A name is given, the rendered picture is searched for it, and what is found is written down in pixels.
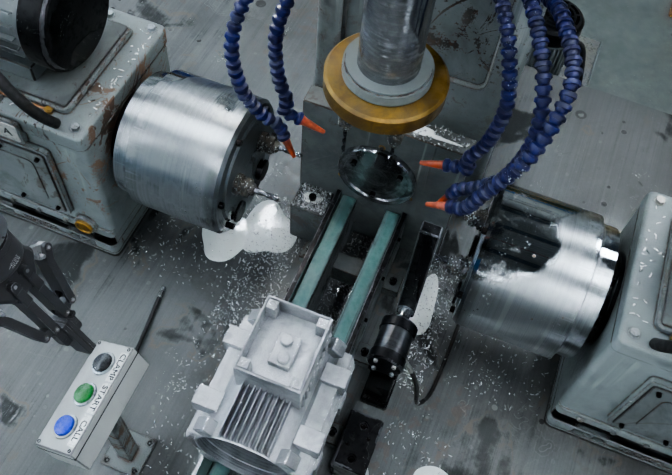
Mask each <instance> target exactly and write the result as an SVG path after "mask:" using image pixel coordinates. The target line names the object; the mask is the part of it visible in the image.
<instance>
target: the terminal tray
mask: <svg viewBox="0 0 672 475"><path fill-rule="evenodd" d="M272 301H274V302H275V303H276V305H275V306H274V307H272V306H270V302H272ZM321 320H324V321H325V325H324V326H321V325H320V324H319V322H320V321H321ZM332 324H333V319H332V318H329V317H327V316H324V315H321V314H319V313H316V312H313V311H311V310H308V309H306V308H303V307H300V306H298V305H295V304H292V303H290V302H287V301H285V300H282V299H279V298H277V297H274V296H271V295H268V297H267V299H266V301H265V303H264V305H263V307H262V309H261V311H260V313H259V315H258V317H257V319H256V321H255V323H254V325H253V327H252V329H251V331H250V333H249V335H248V337H247V339H246V341H245V343H244V345H243V347H242V349H241V351H240V353H239V355H238V357H237V359H236V361H235V363H234V365H233V373H234V378H235V382H236V385H241V384H242V382H244V385H245V386H246V387H247V385H248V384H250V388H253V387H254V385H255V386H256V389H257V390H259V389H260V388H262V392H265V391H266V390H267V391H268V394H270V395H271V394H272V392H273V394H274V396H275V397H277V396H278V395H279V396H280V399H281V400H283V399H284V398H286V402H287V403H288V404H289V402H290V401H292V406H293V407H295V408H297V409H298V410H300V408H301V407H304V406H305V399H308V392H310V391H311V388H312V384H314V382H315V376H317V375H318V369H320V368H321V363H322V361H324V357H325V354H327V350H328V345H329V344H330V343H331V336H332V333H331V331H332ZM242 360H246V361H247V365H245V366H243V365H242V364H241V361H242ZM295 380H297V381H299V385H298V386H294V385H293V381H295Z"/></svg>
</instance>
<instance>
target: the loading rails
mask: <svg viewBox="0 0 672 475"><path fill-rule="evenodd" d="M356 203H357V199H355V198H352V197H350V196H347V195H344V194H343V195H342V190H340V189H337V191H336V193H335V195H334V197H333V199H332V201H331V203H330V205H329V207H328V209H327V211H325V213H324V215H325V216H324V218H323V220H322V222H321V224H320V226H319V228H318V230H317V232H316V234H315V236H314V238H313V240H312V242H308V241H306V242H305V244H304V246H303V248H302V250H301V252H300V254H299V261H301V262H302V263H301V265H300V267H299V269H298V271H297V273H296V275H295V277H294V279H293V281H292V283H291V285H290V287H289V288H288V289H287V294H286V296H285V298H284V300H285V301H287V302H290V303H292V304H295V305H298V306H300V307H303V308H306V309H308V310H311V311H313V312H316V309H317V307H318V305H319V303H320V301H321V298H322V296H323V294H324V292H325V290H326V287H327V285H328V283H329V281H330V279H331V278H333V279H336V280H338V281H341V282H344V283H346V284H349V285H351V286H352V285H353V288H352V290H351V293H350V295H349V297H348V299H347V302H346V304H345V306H344V309H343V311H342V313H341V316H340V318H339V320H338V323H337V325H336V327H335V329H334V332H333V334H332V336H331V337H338V338H339V339H341V340H342V341H343V342H344V343H345V344H346V345H347V348H346V351H345V352H346V353H348V354H350V355H352V358H354V360H353V361H355V363H354V364H356V365H359V366H361V367H364V368H366V369H368V366H369V363H368V362H367V356H368V353H369V351H370V348H371V347H373V346H371V345H369V344H366V343H364V342H361V339H362V337H363V334H364V332H365V329H366V327H367V324H368V322H369V320H370V317H371V315H372V312H373V310H374V307H375V305H376V302H377V300H378V298H379V295H380V293H381V292H383V293H385V294H388V295H391V296H393V297H397V296H398V293H399V291H400V288H401V286H402V283H403V280H404V277H402V276H399V275H396V274H394V273H391V272H389V271H390V268H391V266H392V263H393V261H394V259H395V256H396V254H397V251H398V249H399V245H400V241H401V238H402V234H403V230H404V226H405V222H406V218H407V213H404V212H403V213H402V215H400V214H397V213H394V212H391V211H389V210H386V212H385V214H384V217H383V219H382V221H381V224H380V226H379V228H378V230H377V233H376V235H375V237H374V240H373V242H372V244H371V247H370V249H369V251H368V253H367V256H366V258H365V260H361V259H359V258H356V257H353V256H351V255H348V254H345V253H343V250H344V248H345V246H346V244H347V241H348V239H349V237H350V235H351V233H352V229H353V222H354V216H355V209H356ZM344 427H345V426H344V425H341V424H339V423H336V422H334V421H333V423H332V426H331V428H330V431H329V433H328V436H327V438H326V443H325V445H326V446H329V447H331V448H333V449H336V447H337V445H338V442H339V440H340V437H341V435H342V432H343V429H344ZM191 475H242V474H240V473H237V472H235V471H232V470H231V469H229V468H228V467H227V468H226V467H225V466H224V465H222V464H220V463H219V462H214V461H210V460H209V459H207V458H205V457H204V456H202V455H201V456H200V459H199V461H198V463H197V465H196V467H194V469H193V471H192V473H191Z"/></svg>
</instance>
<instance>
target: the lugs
mask: <svg viewBox="0 0 672 475"><path fill-rule="evenodd" d="M261 309H262V308H259V309H252V311H251V313H250V315H249V317H248V319H247V321H248V322H249V323H250V324H251V325H254V323H255V321H256V319H257V317H258V315H259V313H260V311H261ZM346 348H347V345H346V344H345V343H344V342H343V341H342V340H341V339H339V338H338V337H331V343H330V344H329V345H328V350H327V353H328V354H330V355H331V356H332V357H333V358H343V356H344V353H345V351H346ZM217 425H218V422H217V421H215V420H214V419H213V418H211V417H210V416H199V417H198V419H197V421H196V423H195V425H194V427H193V430H194V431H195V432H197V433H198V434H200V435H201V436H207V437H212V435H213V433H214V431H215V429H216V427H217ZM200 454H201V455H202V456H204V457H205V458H207V459H209V460H210V461H214V462H217V461H216V460H214V459H212V458H211V457H210V456H208V455H207V454H206V453H204V452H203V451H201V453H200ZM300 460H301V457H300V456H299V455H297V454H296V453H295V452H293V451H292V450H290V449H281V450H280V452H279V455H278V457H277V459H276V462H275V464H277V465H278V466H280V467H281V468H282V469H284V470H285V471H290V472H296V470H297V468H298V465H299V463H300Z"/></svg>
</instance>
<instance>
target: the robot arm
mask: <svg viewBox="0 0 672 475"><path fill-rule="evenodd" d="M34 259H35V260H34ZM35 261H36V264H37V265H38V267H39V269H40V271H41V272H42V274H43V276H44V278H45V279H46V281H47V283H48V285H49V286H50V288H51V290H52V291H53V292H52V291H51V290H50V289H49V288H48V287H47V286H46V285H45V284H44V283H45V282H44V281H43V280H42V279H41V278H40V277H39V276H38V275H37V273H36V266H35ZM28 291H29V292H30V293H31V294H32V295H33V296H34V297H36V298H37V299H38V300H39V301H40V302H41V303H42V304H43V305H44V306H45V307H46V308H47V309H48V310H49V311H50V312H52V313H53V314H54V316H53V317H52V318H51V317H50V316H49V315H48V314H47V313H46V312H45V311H44V310H42V309H41V308H40V307H39V306H38V305H37V304H36V303H35V302H34V301H33V298H32V297H31V296H30V295H29V294H28ZM75 301H76V296H75V295H74V293H73V291H72V289H71V287H70V286H69V284H68V282H67V280H66V278H65V277H64V275H63V273H62V271H61V269H60V268H59V266H58V264H57V262H56V260H55V259H54V255H53V249H52V244H51V243H49V242H43V241H37V240H35V241H33V242H32V245H31V246H27V245H23V244H22V243H21V242H20V241H19V240H18V239H17V238H16V237H15V236H14V235H13V234H12V233H11V232H10V231H9V230H8V229H7V221H6V219H5V217H4V216H3V215H2V214H1V213H0V304H13V305H15V306H16V307H17V308H18V309H19V310H20V311H21V312H23V313H24V314H25V315H26V316H27V317H28V318H29V319H30V320H31V321H32V322H34V323H35V324H36V325H37V326H38V327H39V328H40V329H36V328H33V327H31V326H29V325H27V324H24V323H22V322H20V321H18V320H15V319H13V318H10V317H6V316H5V313H3V311H2V310H1V309H0V327H3V328H6V329H8V330H10V331H13V332H15V333H17V334H20V335H22V336H25V337H27V338H29V339H32V340H35V341H39V342H43V343H48V342H49V341H50V338H51V337H52V338H53V339H54V340H55V341H57V342H58V343H59V344H61V345H65V346H71V347H72V348H74V349H75V350H76V351H79V352H83V353H87V354H91V353H92V352H93V350H94V349H95V347H96V344H95V343H94V342H93V341H92V340H91V339H90V338H89V337H88V336H87V335H86V334H84V333H83V332H82V331H81V330H80V328H81V326H82V323H81V321H80V320H79V319H78V318H77V317H76V316H75V314H76V312H75V310H71V305H72V304H73V303H75ZM55 315H57V316H55Z"/></svg>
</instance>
